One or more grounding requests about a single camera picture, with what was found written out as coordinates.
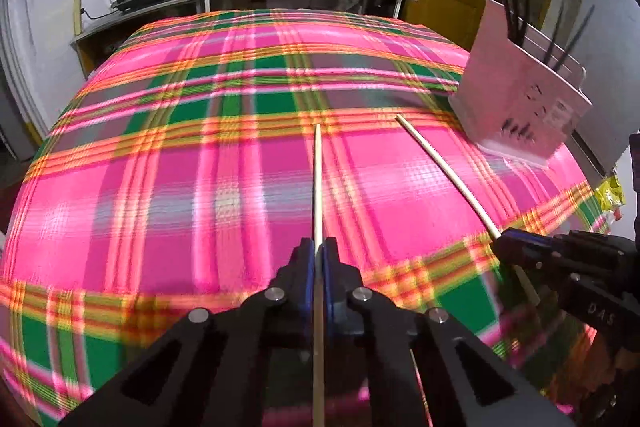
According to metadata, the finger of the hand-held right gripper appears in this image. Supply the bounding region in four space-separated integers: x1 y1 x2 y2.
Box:
492 240 582 281
501 229 622 256

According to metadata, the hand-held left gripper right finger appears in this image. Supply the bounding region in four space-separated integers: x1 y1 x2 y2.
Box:
320 237 576 427

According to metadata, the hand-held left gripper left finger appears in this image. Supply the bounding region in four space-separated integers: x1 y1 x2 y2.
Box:
57 237 317 427

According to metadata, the light wooden chopstick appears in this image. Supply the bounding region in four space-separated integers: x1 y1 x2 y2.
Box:
312 123 326 427
395 114 542 308

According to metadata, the pink plastic chopstick holder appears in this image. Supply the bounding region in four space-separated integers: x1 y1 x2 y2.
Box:
447 0 594 168

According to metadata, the yellow snack packet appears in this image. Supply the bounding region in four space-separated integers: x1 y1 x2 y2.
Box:
594 174 629 223

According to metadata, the pink green plaid tablecloth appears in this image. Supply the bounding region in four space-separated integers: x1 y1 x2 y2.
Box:
0 9 618 427

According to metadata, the grey metal panel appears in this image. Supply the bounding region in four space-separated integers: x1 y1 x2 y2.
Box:
565 0 640 178

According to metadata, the black induction stove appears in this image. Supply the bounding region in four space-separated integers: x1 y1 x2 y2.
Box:
110 0 203 14

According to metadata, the white door frame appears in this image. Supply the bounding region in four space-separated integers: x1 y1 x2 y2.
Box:
0 0 51 148

